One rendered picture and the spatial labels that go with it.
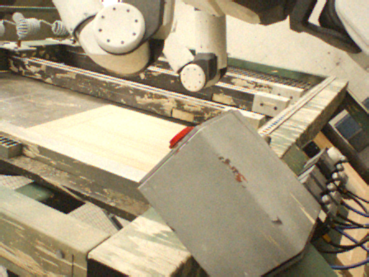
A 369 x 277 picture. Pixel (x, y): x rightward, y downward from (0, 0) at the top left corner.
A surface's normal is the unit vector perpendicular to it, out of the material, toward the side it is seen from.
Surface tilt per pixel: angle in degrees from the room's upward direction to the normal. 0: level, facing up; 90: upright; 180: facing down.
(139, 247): 54
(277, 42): 90
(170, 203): 90
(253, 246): 90
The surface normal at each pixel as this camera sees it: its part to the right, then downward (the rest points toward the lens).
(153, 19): 0.01, -0.15
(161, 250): 0.13, -0.93
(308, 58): -0.33, 0.13
